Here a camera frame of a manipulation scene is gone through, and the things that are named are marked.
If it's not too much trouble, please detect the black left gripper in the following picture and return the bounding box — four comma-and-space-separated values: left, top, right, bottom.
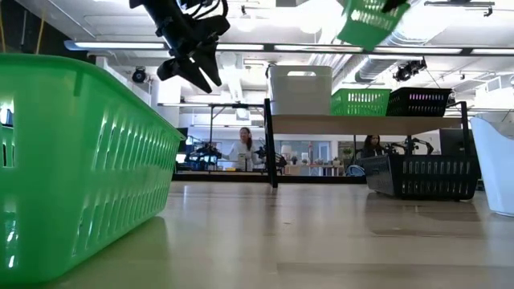
156, 15, 232, 95

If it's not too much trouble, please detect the black background table frame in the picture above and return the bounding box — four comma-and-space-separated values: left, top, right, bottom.
158, 102, 267, 136

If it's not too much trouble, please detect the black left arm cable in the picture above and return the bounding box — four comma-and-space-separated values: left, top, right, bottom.
176, 0, 230, 21

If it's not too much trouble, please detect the silver ventilation duct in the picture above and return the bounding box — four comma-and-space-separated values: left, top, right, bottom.
332, 35, 447, 83

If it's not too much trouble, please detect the person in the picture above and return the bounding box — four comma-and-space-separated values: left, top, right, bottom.
360, 134, 386, 159
221, 127, 260, 173

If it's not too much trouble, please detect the black slotted plastic basket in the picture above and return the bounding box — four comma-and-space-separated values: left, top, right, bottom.
388, 91, 451, 118
359, 153, 482, 202
385, 86, 454, 106

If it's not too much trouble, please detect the black ceiling spotlight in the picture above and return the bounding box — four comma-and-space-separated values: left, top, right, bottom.
131, 66, 149, 84
392, 59, 428, 83

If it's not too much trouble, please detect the wooden shelf with black frame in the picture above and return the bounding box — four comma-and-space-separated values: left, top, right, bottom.
263, 98, 471, 189

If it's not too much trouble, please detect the long ceiling light strip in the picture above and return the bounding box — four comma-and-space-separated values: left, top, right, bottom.
63, 39, 514, 57

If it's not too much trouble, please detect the green slotted plastic basket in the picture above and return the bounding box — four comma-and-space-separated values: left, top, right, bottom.
329, 88, 392, 117
336, 0, 411, 52
0, 51, 186, 286

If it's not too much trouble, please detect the blue round object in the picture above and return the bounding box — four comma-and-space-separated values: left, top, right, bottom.
344, 163, 366, 177

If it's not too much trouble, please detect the background wooden table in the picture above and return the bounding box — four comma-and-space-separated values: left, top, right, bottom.
280, 162, 346, 177

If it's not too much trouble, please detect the black short frame bar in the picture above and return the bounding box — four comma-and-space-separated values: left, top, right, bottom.
171, 171, 367, 185

